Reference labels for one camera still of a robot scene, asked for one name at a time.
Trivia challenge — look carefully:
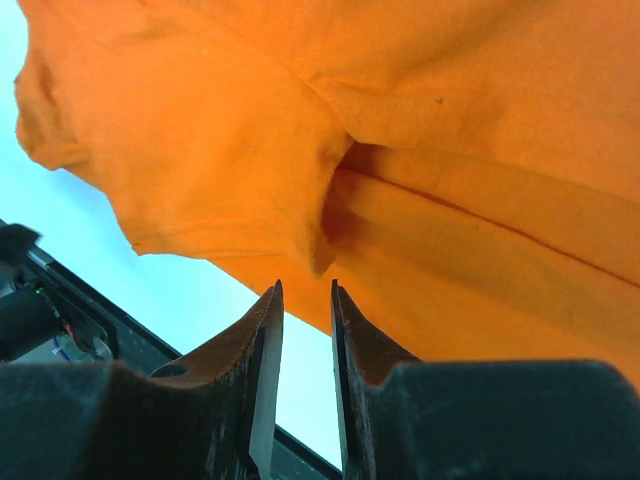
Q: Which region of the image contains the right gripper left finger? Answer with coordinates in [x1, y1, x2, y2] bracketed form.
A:
[1, 284, 284, 479]

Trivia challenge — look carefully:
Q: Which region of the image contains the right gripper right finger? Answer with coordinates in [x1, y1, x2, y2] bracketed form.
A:
[331, 285, 639, 479]

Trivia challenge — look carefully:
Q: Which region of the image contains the orange t-shirt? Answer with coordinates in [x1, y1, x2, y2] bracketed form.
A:
[15, 1, 639, 382]

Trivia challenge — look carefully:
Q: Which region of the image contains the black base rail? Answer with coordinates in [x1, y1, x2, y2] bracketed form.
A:
[1, 223, 340, 479]

